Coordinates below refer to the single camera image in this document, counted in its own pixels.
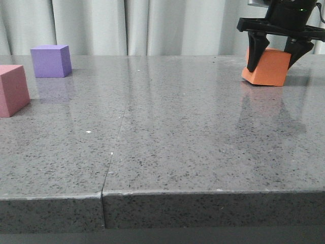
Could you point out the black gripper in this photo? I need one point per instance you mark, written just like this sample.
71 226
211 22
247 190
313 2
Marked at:
283 18

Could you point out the orange foam cube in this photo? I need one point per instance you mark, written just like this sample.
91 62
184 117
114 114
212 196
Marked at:
271 70

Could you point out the white pleated curtain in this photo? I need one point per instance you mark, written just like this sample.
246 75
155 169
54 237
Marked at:
127 27

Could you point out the purple foam cube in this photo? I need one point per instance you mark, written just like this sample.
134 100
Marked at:
51 61

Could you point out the pink foam cube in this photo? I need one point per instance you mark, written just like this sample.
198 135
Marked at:
14 91

